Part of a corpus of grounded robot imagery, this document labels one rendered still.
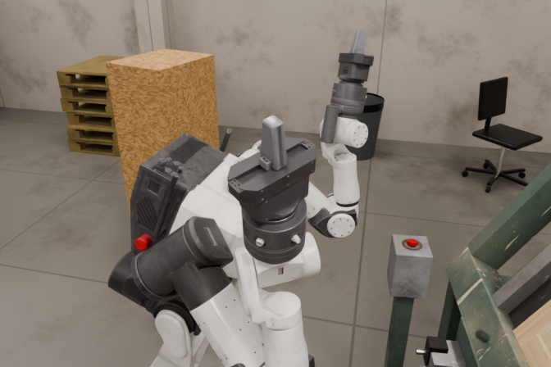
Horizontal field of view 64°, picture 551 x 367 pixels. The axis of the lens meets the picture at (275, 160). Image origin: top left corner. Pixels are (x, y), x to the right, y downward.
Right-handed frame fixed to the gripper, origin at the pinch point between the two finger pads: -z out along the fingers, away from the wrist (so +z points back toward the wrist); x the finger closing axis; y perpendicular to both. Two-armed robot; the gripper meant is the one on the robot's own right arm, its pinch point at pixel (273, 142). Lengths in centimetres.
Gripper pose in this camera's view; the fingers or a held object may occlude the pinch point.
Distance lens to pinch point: 52.1
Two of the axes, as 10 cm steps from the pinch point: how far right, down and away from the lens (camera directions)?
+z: 0.1, 7.6, 6.5
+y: 6.3, 5.0, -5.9
